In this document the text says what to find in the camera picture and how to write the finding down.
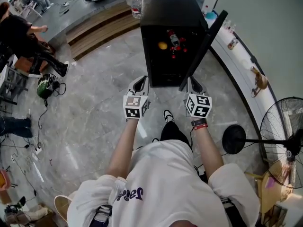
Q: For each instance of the patterned drink can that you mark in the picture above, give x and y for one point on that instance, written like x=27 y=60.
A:
x=233 y=44

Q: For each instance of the person's right forearm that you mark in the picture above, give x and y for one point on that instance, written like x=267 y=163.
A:
x=208 y=150

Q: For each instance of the white power strip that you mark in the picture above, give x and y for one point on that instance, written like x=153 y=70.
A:
x=38 y=150

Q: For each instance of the black trouser leg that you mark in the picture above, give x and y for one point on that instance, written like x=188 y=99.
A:
x=174 y=135

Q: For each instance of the round wooden table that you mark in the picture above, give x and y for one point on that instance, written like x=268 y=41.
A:
x=270 y=190

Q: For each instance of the clear water bottle red label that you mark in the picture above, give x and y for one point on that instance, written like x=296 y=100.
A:
x=174 y=38

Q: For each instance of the black white sneaker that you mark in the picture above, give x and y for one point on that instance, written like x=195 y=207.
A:
x=155 y=140
x=168 y=116

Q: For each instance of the grey metal desk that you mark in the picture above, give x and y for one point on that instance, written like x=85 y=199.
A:
x=9 y=79

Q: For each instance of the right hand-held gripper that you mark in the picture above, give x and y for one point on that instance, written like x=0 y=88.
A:
x=198 y=105

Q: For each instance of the yellow potato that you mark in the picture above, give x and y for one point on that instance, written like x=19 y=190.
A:
x=162 y=45

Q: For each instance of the white printed t-shirt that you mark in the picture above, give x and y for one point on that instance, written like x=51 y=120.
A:
x=165 y=185

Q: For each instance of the red wristband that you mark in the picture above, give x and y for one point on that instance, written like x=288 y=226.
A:
x=201 y=126

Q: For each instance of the black wristwatch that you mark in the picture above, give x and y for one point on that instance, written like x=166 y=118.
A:
x=198 y=122

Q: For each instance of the white curved counter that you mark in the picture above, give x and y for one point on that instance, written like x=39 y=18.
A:
x=236 y=60

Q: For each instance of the dark soda bottle red cap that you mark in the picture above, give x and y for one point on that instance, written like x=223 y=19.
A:
x=181 y=45

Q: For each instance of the wooden step platform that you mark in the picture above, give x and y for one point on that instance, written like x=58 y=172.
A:
x=99 y=29

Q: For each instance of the black mini fridge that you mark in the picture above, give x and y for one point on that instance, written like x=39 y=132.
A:
x=170 y=11

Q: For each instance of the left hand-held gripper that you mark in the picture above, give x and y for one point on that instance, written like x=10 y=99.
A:
x=135 y=106

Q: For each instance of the beige cloth pile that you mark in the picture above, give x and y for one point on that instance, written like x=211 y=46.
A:
x=28 y=215

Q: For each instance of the brown bag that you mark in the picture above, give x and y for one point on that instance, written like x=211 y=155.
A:
x=260 y=80

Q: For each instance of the teal bowl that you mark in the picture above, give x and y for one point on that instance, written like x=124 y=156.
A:
x=211 y=15

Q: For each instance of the person's left forearm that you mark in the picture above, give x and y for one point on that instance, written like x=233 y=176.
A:
x=123 y=148

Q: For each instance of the black floor fan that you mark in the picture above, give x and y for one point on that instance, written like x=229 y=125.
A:
x=281 y=145

